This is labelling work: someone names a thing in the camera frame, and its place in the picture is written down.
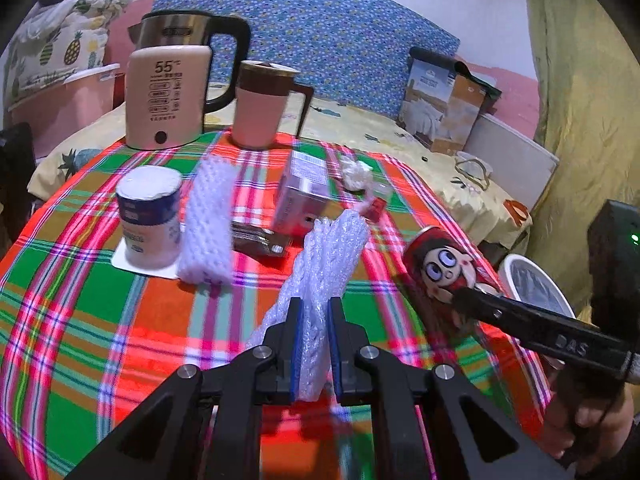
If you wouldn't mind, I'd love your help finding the white yogurt cup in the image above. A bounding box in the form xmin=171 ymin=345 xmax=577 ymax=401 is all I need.
xmin=111 ymin=166 xmax=191 ymax=281

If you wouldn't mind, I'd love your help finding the white foam fruit net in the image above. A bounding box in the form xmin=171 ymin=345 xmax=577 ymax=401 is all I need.
xmin=177 ymin=155 xmax=237 ymax=287
xmin=245 ymin=209 xmax=372 ymax=403

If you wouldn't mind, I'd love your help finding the brown snack wrapper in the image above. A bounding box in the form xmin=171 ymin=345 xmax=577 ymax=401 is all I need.
xmin=230 ymin=222 xmax=293 ymax=259

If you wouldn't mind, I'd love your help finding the pineapple print cloth bundle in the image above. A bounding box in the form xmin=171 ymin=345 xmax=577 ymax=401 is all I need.
xmin=7 ymin=0 xmax=136 ymax=111

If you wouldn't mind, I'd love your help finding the small purple white carton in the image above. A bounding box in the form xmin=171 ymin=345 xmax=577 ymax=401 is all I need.
xmin=272 ymin=151 xmax=332 ymax=237

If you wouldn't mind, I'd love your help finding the white round trash bin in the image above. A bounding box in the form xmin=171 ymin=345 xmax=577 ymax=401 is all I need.
xmin=497 ymin=254 xmax=578 ymax=318

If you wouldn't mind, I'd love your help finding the printed cardboard box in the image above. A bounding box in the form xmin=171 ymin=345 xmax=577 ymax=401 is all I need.
xmin=398 ymin=55 xmax=488 ymax=156

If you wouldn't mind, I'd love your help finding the grey trash bag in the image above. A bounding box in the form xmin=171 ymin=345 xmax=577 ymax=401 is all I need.
xmin=510 ymin=260 xmax=573 ymax=317

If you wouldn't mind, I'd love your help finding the pink storage box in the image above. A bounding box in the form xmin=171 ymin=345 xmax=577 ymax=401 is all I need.
xmin=10 ymin=62 xmax=123 ymax=161

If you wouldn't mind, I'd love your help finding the plaid tablecloth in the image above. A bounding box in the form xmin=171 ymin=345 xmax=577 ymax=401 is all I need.
xmin=0 ymin=130 xmax=551 ymax=480

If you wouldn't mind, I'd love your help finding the crumpled white tissue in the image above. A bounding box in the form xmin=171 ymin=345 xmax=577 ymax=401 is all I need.
xmin=341 ymin=157 xmax=373 ymax=192

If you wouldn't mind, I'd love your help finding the yellow curtain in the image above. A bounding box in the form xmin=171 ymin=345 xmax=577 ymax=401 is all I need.
xmin=520 ymin=0 xmax=640 ymax=311

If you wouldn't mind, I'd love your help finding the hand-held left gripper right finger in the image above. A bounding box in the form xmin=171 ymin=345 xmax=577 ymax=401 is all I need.
xmin=327 ymin=297 xmax=573 ymax=480

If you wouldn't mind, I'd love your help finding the red cartoon snack can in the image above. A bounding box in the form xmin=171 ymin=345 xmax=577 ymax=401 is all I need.
xmin=402 ymin=226 xmax=501 ymax=346

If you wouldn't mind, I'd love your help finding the blue floral headboard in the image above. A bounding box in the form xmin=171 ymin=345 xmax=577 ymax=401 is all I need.
xmin=152 ymin=0 xmax=461 ymax=116

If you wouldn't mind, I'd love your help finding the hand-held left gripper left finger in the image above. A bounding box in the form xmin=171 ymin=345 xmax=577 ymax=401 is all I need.
xmin=65 ymin=296 xmax=306 ymax=480

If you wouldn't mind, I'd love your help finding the white panel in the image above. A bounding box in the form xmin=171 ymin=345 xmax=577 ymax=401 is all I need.
xmin=462 ymin=112 xmax=561 ymax=211

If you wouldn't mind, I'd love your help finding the beige rounded appliance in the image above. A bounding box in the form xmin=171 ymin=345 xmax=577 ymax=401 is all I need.
xmin=125 ymin=45 xmax=213 ymax=151

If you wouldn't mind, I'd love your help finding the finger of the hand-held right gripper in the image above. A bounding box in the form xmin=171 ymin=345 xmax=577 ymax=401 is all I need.
xmin=452 ymin=286 xmax=526 ymax=342

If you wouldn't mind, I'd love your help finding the pink mug with brown lid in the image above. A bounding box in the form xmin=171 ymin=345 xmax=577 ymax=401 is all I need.
xmin=231 ymin=60 xmax=316 ymax=150

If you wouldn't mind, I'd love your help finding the stainless steel kettle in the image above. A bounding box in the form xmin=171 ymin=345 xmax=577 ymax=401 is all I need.
xmin=127 ymin=10 xmax=252 ymax=126

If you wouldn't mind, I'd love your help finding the brown rope handle bag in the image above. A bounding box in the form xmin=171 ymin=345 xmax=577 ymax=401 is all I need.
xmin=454 ymin=152 xmax=496 ymax=192

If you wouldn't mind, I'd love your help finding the person's right hand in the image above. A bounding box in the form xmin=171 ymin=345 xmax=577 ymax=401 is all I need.
xmin=542 ymin=360 xmax=638 ymax=476

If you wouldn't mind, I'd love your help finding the black backpack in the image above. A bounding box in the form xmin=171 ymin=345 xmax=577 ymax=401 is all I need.
xmin=0 ymin=122 xmax=38 ymax=246

